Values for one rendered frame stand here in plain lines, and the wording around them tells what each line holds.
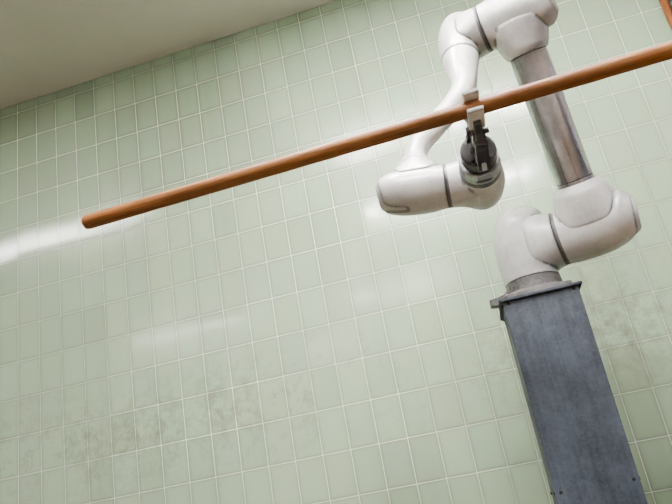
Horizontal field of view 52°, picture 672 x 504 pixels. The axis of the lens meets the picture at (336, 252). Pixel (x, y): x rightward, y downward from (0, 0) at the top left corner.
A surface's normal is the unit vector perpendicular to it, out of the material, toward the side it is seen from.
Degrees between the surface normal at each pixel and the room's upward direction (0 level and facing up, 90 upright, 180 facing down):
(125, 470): 90
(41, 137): 90
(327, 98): 90
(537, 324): 90
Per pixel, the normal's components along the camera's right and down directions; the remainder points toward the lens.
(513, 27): -0.32, 0.30
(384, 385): -0.25, -0.32
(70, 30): 0.17, 0.92
